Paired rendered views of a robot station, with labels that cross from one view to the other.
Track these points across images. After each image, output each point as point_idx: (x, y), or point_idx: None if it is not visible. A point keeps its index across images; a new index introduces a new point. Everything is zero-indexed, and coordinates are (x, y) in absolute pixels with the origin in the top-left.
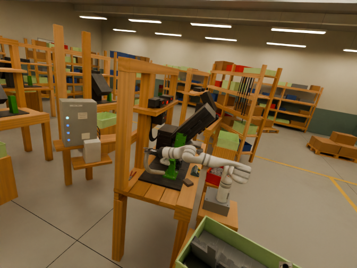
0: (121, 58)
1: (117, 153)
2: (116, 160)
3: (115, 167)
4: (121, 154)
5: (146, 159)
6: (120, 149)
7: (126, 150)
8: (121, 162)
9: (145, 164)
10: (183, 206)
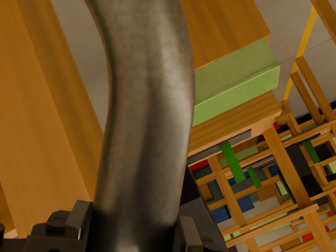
0: None
1: (96, 129)
2: (80, 81)
3: (66, 39)
4: (81, 129)
5: (172, 99)
6: (97, 164)
7: (59, 164)
8: (53, 66)
9: (181, 13)
10: None
